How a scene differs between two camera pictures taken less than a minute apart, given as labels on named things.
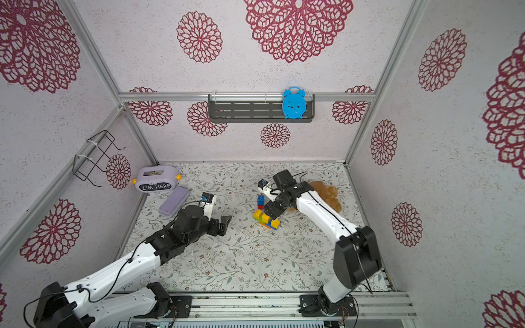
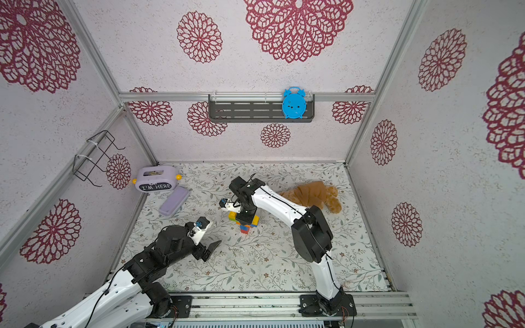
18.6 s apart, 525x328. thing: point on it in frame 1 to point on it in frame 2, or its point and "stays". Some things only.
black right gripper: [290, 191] to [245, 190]
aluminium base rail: [372, 305] stays
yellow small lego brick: [275, 223] to [256, 221]
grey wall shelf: [254, 108] stays
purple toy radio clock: [156, 178] stays
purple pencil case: [173, 201] stays
